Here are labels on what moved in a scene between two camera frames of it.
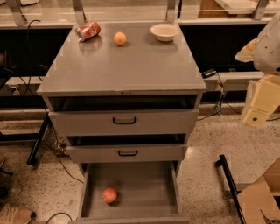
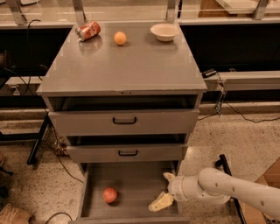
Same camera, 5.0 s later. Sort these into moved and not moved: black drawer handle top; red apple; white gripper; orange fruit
Moved: white gripper
Not moved: red apple; black drawer handle top; orange fruit
